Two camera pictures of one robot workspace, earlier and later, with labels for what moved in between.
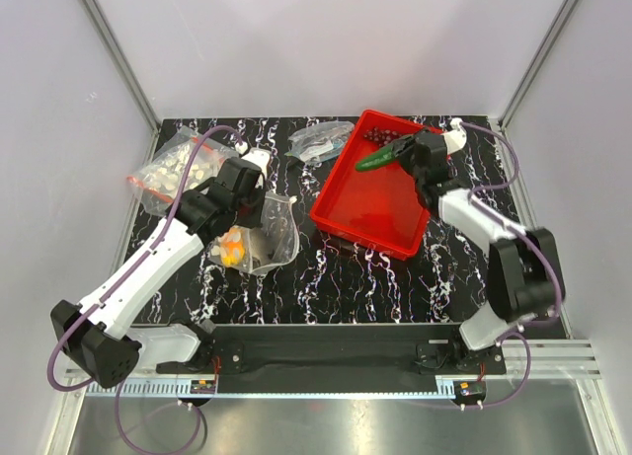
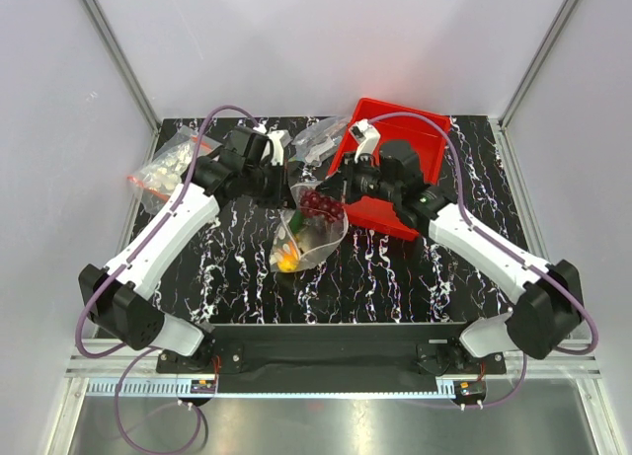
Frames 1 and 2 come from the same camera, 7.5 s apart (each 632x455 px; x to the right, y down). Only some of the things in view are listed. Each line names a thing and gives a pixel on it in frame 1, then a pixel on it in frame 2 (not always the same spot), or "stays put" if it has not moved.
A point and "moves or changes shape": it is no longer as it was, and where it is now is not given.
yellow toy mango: [232, 248] -> [288, 262]
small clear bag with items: [319, 143] stays put
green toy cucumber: [381, 157] moves or changes shape
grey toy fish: [262, 247] -> [314, 237]
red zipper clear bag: [164, 178] stays put
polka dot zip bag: [251, 249] -> [314, 223]
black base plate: [265, 359] stays put
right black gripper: [406, 147] -> [336, 183]
